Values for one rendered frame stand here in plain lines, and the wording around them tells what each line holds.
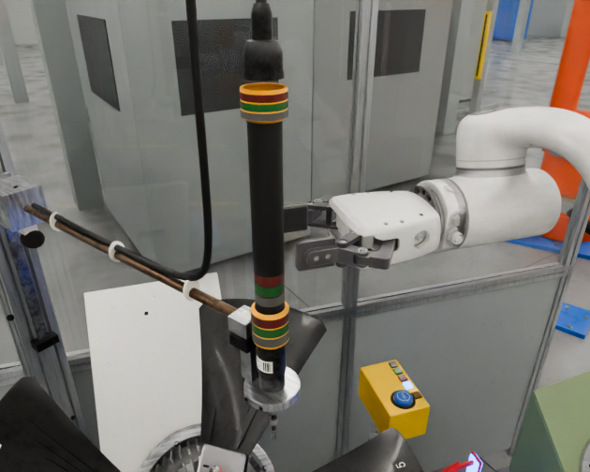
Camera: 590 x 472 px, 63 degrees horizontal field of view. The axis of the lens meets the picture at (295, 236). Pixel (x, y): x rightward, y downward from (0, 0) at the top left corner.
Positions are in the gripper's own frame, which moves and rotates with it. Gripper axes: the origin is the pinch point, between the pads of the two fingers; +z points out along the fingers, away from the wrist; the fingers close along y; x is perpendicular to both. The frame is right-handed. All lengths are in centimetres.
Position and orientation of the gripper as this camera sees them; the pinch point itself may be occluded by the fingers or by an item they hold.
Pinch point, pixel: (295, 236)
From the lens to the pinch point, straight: 51.4
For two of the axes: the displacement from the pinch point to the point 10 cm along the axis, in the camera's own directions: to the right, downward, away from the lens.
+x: 0.0, -8.9, -4.6
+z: -9.6, 1.4, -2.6
